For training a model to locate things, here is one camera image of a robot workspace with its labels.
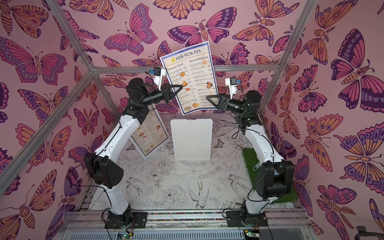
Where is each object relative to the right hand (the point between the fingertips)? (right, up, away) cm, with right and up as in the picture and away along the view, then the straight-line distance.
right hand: (210, 97), depth 68 cm
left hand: (-12, +5, -1) cm, 13 cm away
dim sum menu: (-35, -18, +25) cm, 46 cm away
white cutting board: (-41, -26, +22) cm, 54 cm away
